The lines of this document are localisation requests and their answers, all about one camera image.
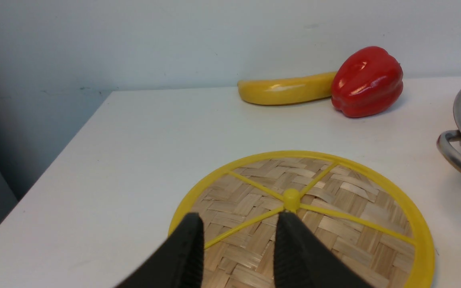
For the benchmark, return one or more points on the yellow woven steamer lid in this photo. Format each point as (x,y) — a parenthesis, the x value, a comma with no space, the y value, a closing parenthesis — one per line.
(359,215)

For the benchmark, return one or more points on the red plastic bell pepper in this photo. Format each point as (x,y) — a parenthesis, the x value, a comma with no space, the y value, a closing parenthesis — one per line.
(368,83)

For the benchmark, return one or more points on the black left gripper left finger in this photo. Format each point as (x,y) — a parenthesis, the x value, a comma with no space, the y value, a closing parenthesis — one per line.
(177,263)

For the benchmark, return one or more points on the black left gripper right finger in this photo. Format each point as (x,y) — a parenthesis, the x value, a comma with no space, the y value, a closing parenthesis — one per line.
(302,261)

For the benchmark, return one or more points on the yellow plastic banana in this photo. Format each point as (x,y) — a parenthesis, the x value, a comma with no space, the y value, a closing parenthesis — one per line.
(286,91)

